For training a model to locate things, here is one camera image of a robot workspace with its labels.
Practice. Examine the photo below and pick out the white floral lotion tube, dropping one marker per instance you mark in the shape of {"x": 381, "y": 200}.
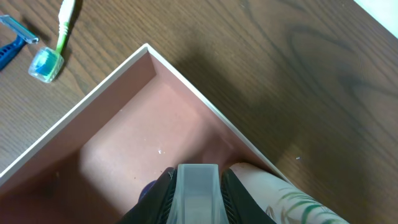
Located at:
{"x": 280, "y": 200}

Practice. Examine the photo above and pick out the clear blue soap pump bottle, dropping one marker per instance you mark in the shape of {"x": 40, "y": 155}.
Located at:
{"x": 197, "y": 197}

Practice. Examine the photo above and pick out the blue disposable razor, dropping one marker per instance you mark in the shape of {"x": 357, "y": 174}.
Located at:
{"x": 23, "y": 36}

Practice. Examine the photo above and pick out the white box pink interior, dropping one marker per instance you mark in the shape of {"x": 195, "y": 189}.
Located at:
{"x": 92, "y": 164}

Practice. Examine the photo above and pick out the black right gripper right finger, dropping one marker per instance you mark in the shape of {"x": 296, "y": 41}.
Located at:
{"x": 240, "y": 207}

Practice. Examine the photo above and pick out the green white toothbrush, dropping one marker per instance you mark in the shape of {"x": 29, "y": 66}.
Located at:
{"x": 48, "y": 62}

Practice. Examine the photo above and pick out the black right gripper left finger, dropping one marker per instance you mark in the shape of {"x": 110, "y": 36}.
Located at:
{"x": 155, "y": 201}

